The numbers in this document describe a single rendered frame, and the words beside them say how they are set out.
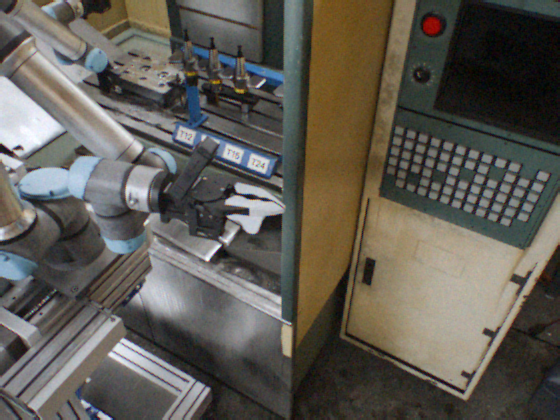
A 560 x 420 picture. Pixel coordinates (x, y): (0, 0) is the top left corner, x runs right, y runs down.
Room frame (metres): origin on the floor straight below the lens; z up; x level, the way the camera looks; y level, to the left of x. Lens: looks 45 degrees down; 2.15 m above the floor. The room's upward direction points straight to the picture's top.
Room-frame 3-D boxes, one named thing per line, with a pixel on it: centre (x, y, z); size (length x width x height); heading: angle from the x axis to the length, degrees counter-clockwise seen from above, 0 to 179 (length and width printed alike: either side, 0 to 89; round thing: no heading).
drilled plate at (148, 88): (2.01, 0.53, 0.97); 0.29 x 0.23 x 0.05; 59
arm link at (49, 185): (0.85, 0.51, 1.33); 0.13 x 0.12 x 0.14; 165
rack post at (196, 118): (1.77, 0.33, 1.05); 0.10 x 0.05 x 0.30; 149
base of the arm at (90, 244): (0.86, 0.51, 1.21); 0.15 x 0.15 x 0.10
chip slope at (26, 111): (2.31, 1.07, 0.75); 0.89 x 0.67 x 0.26; 149
